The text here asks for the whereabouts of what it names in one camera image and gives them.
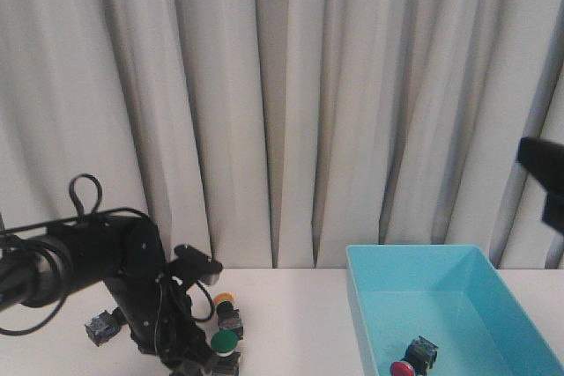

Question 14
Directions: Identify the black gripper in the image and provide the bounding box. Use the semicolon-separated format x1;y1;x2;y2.
156;287;218;375
516;136;563;235

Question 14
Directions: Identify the red push button front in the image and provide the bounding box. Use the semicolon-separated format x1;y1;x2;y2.
390;336;439;376

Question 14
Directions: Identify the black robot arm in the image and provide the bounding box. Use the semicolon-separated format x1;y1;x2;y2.
1;208;223;375

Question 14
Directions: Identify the light blue plastic box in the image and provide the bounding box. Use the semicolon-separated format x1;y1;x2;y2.
346;245;563;375

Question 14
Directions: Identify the green push button front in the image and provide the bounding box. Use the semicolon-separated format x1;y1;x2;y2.
211;329;241;376

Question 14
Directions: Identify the yellow push button back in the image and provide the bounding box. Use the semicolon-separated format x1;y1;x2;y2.
213;292;244;340

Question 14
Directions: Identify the green push button lying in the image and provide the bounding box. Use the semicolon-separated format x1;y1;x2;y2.
85;307;126;347

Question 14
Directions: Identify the white pleated curtain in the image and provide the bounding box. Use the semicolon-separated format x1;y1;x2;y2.
1;0;563;269

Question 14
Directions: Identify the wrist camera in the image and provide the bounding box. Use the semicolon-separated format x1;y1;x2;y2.
173;244;223;286

